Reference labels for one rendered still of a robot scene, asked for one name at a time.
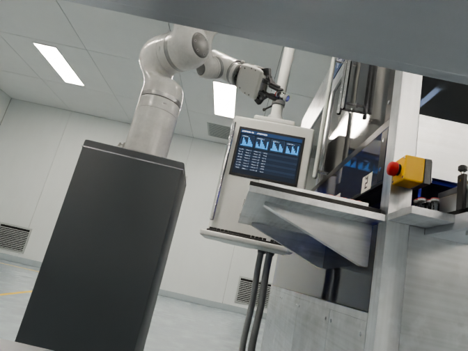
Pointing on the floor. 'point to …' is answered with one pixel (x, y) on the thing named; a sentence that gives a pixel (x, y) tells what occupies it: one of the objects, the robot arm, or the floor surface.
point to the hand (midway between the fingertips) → (274, 92)
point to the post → (379, 309)
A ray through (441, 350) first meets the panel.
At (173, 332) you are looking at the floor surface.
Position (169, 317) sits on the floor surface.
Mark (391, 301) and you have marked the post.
